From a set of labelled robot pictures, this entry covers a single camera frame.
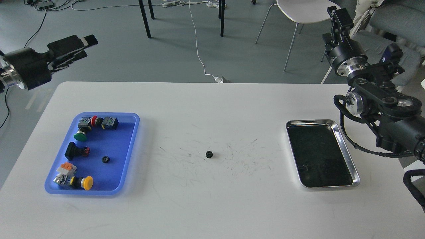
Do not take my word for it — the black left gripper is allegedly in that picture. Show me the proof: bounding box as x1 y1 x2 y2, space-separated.
0 35 99 91

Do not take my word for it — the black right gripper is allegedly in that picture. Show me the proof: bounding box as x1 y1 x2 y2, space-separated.
322 6 368 77

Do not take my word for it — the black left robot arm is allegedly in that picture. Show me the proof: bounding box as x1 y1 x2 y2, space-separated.
0 35 98 93

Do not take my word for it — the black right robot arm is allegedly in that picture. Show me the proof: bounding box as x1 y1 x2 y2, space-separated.
323 6 425 163

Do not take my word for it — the white plastic chair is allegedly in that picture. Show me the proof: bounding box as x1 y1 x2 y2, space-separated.
255 0 341 72

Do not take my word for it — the grey upholstered chair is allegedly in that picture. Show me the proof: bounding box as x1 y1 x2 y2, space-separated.
346 30 420 87

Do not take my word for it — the grey chair in corner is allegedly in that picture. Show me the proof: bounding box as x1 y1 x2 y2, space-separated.
350 0 424 57

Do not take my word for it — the black table leg left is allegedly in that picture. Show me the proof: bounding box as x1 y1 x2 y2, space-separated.
138 0 155 39

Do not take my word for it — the black table leg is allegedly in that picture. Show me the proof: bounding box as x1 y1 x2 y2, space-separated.
138 0 155 39
218 0 226 37

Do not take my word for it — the blue plastic tray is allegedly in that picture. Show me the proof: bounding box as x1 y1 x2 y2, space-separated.
44 112 140 196

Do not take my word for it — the orange grey contact block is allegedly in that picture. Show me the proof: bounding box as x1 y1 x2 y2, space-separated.
56 162 77 176

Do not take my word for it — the black table leg right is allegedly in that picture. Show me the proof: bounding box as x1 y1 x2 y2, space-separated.
218 0 226 37

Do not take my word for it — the silver metal tray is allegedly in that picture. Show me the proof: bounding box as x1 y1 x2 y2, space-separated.
286 119 360 189

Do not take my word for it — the yellow mushroom push button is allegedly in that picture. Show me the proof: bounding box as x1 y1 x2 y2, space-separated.
53 175 94 191

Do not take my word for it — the green push button switch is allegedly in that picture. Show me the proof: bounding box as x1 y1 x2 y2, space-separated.
73 117 92 142

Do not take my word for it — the red push button switch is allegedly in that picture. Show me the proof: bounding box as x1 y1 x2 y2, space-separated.
90 116 119 130

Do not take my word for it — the white floor cable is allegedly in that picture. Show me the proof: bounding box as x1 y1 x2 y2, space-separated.
71 0 230 83

